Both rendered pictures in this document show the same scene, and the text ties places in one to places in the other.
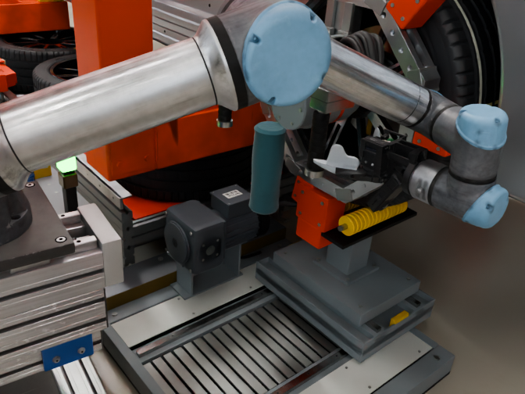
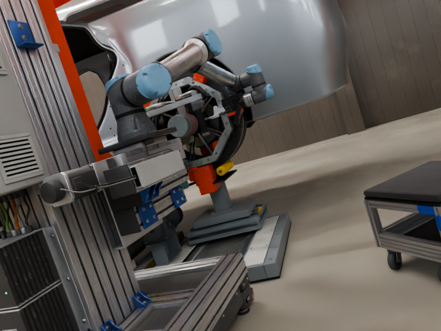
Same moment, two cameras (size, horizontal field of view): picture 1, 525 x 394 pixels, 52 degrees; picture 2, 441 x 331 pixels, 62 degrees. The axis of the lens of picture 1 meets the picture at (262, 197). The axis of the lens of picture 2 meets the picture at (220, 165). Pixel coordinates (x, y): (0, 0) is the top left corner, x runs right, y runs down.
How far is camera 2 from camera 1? 1.26 m
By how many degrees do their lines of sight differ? 38
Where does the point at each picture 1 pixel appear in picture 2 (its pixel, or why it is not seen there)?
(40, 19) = not seen: outside the picture
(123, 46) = (92, 141)
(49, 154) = (176, 71)
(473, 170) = (260, 80)
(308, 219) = (203, 182)
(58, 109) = (173, 59)
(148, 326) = not seen: hidden behind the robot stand
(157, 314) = not seen: hidden behind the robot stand
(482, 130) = (255, 67)
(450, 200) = (259, 94)
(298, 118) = (185, 127)
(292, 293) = (212, 230)
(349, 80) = (215, 69)
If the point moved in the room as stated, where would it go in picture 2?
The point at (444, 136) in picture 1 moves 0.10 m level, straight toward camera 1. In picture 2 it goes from (245, 79) to (251, 74)
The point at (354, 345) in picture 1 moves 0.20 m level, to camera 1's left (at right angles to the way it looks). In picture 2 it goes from (253, 222) to (228, 235)
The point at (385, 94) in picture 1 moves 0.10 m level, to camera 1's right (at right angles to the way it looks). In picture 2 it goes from (224, 73) to (240, 69)
